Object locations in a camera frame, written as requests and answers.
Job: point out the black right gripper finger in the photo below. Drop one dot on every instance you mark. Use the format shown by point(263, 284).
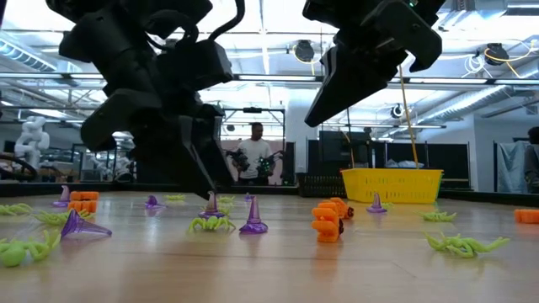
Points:
point(353, 80)
point(329, 63)

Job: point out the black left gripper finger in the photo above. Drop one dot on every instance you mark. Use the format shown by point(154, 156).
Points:
point(177, 160)
point(215, 151)

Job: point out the green plastic spider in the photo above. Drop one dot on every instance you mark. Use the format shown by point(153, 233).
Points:
point(14, 208)
point(52, 218)
point(210, 224)
point(12, 254)
point(438, 217)
point(461, 246)
point(389, 205)
point(227, 199)
point(174, 197)

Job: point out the purple plastic witch hat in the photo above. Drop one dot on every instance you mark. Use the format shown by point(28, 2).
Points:
point(78, 225)
point(254, 221)
point(247, 197)
point(376, 205)
point(211, 208)
point(64, 198)
point(151, 203)

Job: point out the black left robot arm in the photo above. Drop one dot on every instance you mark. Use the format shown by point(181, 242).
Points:
point(105, 50)

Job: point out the person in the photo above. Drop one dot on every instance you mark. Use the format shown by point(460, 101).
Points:
point(254, 155)
point(532, 160)

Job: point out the long ceiling light bar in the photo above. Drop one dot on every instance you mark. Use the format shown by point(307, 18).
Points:
point(273, 78)

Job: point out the black partition panel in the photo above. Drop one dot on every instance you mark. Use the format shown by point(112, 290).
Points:
point(446, 157)
point(332, 151)

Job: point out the white square column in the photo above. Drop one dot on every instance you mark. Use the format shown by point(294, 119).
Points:
point(297, 147)

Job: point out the orange plastic pumpkin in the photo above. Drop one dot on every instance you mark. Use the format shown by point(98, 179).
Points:
point(82, 206)
point(526, 216)
point(84, 196)
point(326, 227)
point(339, 205)

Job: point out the white robot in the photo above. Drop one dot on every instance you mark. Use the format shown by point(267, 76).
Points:
point(31, 141)

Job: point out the white plastic bag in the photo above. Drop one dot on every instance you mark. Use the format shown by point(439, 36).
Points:
point(404, 164)

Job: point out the black plastic mesh basket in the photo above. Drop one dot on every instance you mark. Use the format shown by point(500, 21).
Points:
point(320, 185)

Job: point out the yellow plastic mesh basket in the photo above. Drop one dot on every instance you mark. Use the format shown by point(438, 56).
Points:
point(391, 187)

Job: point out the grey hanging cloth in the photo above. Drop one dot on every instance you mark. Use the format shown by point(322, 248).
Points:
point(509, 168)

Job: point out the black camera rig frame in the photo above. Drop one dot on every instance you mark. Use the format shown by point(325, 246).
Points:
point(252, 110)

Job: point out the black aluminium table frame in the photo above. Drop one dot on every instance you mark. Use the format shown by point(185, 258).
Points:
point(84, 188)

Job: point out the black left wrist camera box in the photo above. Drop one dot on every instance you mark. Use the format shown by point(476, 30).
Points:
point(198, 63)

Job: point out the silver ventilation duct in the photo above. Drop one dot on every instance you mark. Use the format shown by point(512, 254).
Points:
point(21, 56)
point(476, 101)

